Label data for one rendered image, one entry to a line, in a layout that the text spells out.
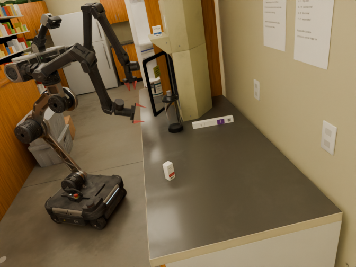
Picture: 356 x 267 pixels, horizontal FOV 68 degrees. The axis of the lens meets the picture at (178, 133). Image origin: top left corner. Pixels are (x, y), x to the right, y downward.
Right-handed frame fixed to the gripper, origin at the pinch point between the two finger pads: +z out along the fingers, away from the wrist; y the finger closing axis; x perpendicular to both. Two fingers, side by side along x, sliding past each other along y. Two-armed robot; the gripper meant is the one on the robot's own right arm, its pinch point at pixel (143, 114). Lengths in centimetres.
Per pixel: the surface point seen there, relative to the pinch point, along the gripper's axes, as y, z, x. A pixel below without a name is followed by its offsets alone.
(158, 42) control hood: 44.2, 1.7, -22.1
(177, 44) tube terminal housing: 45, 13, -23
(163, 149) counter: -18.5, 9.7, -34.5
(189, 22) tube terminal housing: 59, 19, -25
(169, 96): 13.0, 11.9, -24.3
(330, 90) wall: 18, 51, -107
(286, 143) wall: -5, 65, -69
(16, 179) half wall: -97, -125, 154
